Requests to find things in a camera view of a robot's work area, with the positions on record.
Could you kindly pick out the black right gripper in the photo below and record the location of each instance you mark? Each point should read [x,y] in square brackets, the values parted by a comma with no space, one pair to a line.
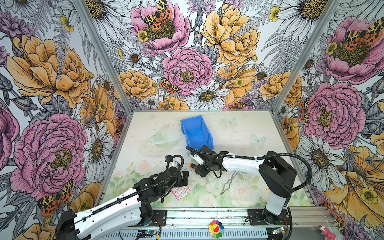
[200,172]

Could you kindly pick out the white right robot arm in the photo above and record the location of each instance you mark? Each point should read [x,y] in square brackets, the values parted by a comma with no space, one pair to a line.
[278,174]

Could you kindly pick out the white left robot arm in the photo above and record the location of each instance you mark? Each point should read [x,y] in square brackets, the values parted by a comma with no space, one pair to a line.
[130,209]

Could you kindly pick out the blue plastic bin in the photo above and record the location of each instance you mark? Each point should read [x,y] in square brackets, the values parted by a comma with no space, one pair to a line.
[197,133]

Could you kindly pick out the pink checkered packet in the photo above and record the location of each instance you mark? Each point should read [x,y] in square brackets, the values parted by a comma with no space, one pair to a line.
[181,192]

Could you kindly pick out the metal tongs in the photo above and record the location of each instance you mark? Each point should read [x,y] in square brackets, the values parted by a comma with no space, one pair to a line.
[228,184]

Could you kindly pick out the rainbow flower sticker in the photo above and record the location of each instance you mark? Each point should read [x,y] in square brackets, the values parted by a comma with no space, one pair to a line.
[216,229]

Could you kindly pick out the pink figurine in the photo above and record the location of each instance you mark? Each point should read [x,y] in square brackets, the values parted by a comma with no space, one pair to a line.
[326,233]

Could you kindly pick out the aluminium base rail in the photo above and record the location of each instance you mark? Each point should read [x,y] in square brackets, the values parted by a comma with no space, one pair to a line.
[297,223]

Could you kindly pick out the aluminium corner post right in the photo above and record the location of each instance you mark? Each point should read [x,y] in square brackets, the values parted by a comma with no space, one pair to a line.
[313,38]

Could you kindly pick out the aluminium corner post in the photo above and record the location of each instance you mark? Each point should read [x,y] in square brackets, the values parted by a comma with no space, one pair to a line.
[94,36]
[313,38]

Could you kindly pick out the aluminium corner post left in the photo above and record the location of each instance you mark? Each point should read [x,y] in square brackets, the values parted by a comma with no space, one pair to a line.
[94,36]

